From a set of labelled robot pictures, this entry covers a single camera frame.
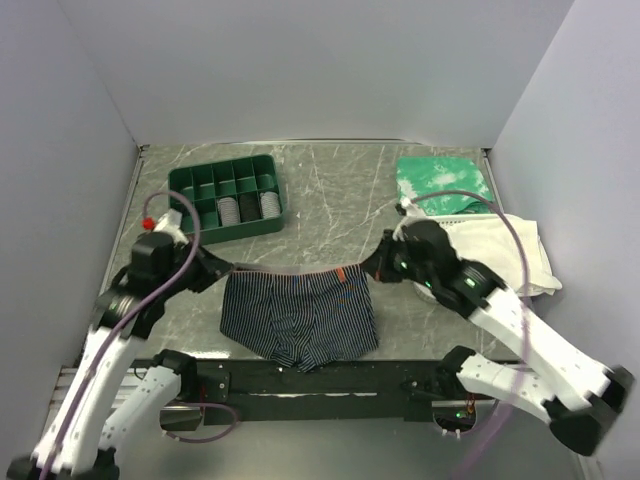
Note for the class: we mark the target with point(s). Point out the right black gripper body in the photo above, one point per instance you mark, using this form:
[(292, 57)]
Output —
[(397, 263)]

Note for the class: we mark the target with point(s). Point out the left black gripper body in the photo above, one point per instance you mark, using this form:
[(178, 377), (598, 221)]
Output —
[(198, 276)]

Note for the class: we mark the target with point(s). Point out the navy striped underwear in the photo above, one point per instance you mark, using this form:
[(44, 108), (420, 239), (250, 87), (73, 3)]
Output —
[(300, 319)]

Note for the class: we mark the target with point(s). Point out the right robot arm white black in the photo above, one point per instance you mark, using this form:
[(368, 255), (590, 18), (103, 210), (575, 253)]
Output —
[(578, 397)]

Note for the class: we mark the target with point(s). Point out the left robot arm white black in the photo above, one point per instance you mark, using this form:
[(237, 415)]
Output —
[(88, 435)]

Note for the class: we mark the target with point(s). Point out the white perforated laundry basket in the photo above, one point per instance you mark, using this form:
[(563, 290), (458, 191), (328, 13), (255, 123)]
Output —
[(447, 221)]

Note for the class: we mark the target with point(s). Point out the green compartment organizer tray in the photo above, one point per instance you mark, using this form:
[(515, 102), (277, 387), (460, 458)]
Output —
[(205, 184)]

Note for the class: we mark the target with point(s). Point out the white cloth in basket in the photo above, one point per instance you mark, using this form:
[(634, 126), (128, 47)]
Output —
[(512, 248)]

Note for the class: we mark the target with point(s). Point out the green white tie-dye cloth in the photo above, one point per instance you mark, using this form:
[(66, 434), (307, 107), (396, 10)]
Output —
[(417, 176)]

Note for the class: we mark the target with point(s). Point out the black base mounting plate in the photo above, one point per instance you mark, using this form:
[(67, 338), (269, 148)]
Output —
[(258, 390)]

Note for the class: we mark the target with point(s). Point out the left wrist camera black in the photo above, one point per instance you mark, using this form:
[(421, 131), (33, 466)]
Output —
[(152, 255)]

